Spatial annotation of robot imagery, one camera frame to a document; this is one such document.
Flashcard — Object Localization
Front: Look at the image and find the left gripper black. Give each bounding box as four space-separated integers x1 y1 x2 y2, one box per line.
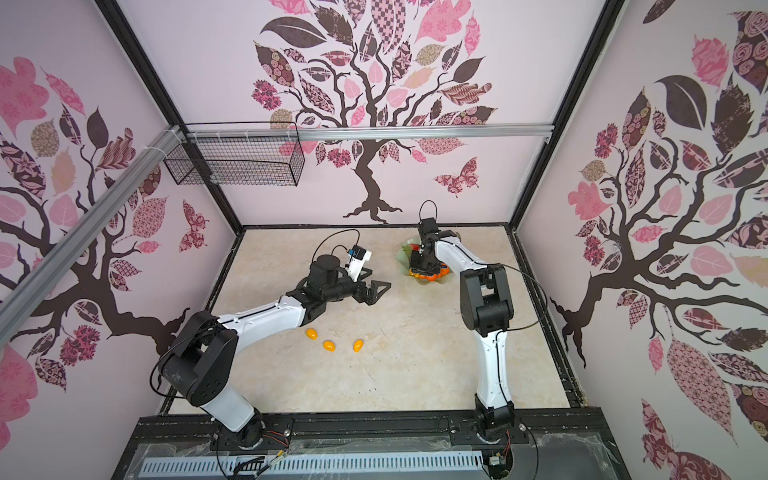
324 268 391 305

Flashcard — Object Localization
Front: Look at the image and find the light green wavy fruit bowl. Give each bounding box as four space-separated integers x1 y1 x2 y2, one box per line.
395 237 452 285

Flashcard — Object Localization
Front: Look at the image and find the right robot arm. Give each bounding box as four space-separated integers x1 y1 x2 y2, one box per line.
409 219 514 441

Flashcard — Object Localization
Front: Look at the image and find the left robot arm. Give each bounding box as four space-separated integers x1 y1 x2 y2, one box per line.
151 253 391 450

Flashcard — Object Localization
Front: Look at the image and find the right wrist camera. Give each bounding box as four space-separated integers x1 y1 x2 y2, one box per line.
417 217 440 244

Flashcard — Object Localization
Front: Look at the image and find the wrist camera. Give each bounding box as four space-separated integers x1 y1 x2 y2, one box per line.
417 217 440 244
346 245 371 282

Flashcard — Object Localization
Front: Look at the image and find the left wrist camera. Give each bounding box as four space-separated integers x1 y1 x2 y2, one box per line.
346 245 371 282

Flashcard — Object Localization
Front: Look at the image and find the white vented cable duct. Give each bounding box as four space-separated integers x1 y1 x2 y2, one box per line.
129 451 487 479

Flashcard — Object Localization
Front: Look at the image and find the black wire basket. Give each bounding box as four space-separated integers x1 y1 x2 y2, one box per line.
164 120 305 187

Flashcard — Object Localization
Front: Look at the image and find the black base frame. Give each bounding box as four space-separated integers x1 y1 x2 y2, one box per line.
114 408 629 479

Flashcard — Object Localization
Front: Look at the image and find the aluminium rail back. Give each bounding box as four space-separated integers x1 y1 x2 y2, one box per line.
186 123 554 141

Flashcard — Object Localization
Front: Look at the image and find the aluminium rail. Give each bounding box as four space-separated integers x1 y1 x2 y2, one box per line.
1 125 184 345
186 123 554 141

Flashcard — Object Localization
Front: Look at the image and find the aluminium rail left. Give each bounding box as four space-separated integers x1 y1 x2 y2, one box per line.
1 125 184 345

